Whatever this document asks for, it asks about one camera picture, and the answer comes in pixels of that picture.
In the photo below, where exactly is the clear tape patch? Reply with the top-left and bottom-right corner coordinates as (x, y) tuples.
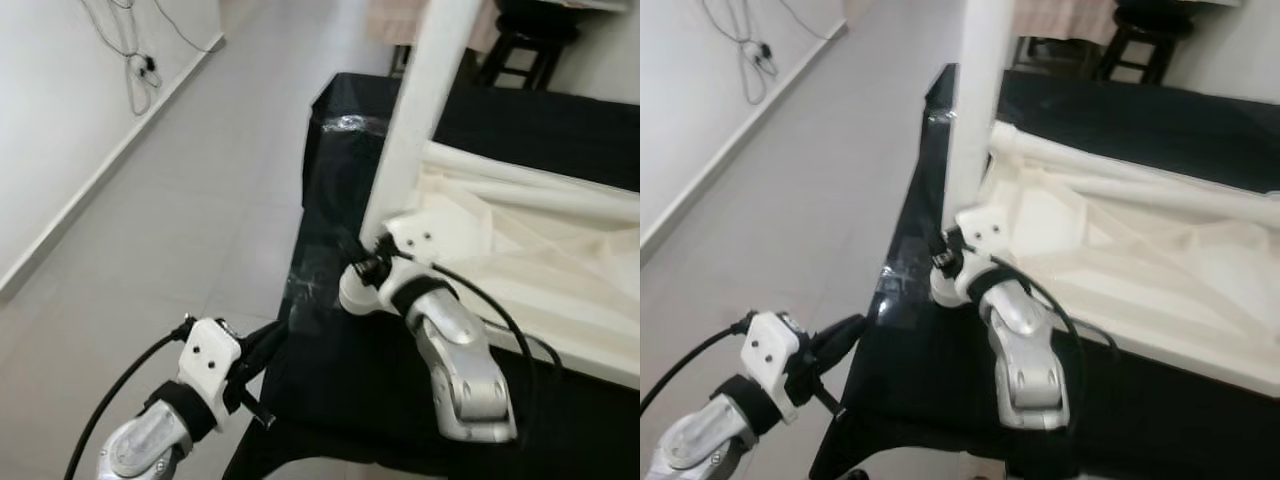
(285, 265), (346, 336)
(318, 113), (389, 136)
(878, 262), (936, 331)

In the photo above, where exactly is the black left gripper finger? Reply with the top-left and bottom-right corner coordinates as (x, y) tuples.
(240, 318), (293, 373)
(808, 313), (867, 366)

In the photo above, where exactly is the white plastic table top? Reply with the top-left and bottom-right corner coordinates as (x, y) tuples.
(930, 120), (1280, 401)
(338, 140), (640, 391)

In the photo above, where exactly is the black wall cable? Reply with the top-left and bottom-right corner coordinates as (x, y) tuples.
(78, 0), (226, 116)
(700, 0), (831, 106)

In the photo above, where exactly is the black tablecloth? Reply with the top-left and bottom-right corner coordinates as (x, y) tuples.
(222, 72), (640, 480)
(808, 62), (1280, 480)

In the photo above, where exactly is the beige cloth covered table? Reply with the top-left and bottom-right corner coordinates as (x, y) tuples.
(1015, 0), (1121, 46)
(365, 0), (501, 49)

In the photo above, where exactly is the black round stool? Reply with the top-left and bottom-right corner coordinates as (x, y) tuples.
(1095, 0), (1196, 86)
(480, 0), (581, 91)

